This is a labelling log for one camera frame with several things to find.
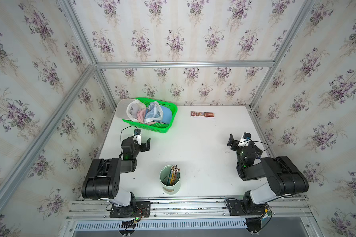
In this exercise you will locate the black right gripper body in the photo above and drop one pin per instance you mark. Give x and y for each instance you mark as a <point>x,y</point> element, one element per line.
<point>236,143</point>

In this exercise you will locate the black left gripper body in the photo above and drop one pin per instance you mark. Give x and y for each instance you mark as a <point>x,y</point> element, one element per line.
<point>143,145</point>

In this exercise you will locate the light blue baseball cap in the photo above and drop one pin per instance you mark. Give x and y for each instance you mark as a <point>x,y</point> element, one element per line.
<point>156,113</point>

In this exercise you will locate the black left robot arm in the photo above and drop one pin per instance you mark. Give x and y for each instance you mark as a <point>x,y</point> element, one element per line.
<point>103,178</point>

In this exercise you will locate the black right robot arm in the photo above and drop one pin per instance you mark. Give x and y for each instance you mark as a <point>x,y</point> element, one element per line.
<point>283,177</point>

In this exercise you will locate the pink baseball cap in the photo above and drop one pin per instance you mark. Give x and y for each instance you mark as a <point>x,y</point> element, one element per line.
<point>141,116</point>

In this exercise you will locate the white baseball cap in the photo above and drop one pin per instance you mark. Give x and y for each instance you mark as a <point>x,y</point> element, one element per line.
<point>128,109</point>

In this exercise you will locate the green plastic basket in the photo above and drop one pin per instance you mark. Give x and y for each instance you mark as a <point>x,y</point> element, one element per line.
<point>157,127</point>

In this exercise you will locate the coloured pencils bundle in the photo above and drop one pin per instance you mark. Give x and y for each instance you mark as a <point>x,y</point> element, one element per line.
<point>173,176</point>

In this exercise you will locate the red cigarette carton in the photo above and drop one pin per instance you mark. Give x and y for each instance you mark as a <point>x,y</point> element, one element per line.
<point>202,114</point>

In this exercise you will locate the green pencil cup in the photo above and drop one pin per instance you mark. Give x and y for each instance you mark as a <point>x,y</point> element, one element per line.
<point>163,176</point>

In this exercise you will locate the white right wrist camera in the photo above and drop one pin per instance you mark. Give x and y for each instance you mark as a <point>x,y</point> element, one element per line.
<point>245,139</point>

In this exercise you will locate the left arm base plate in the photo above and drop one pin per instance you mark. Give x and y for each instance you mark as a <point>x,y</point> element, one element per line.
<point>141,209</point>

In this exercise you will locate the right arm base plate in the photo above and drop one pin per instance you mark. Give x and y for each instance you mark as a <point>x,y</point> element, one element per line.
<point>240,207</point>

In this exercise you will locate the aluminium mounting rail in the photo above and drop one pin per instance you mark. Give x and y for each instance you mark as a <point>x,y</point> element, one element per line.
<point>185,207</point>

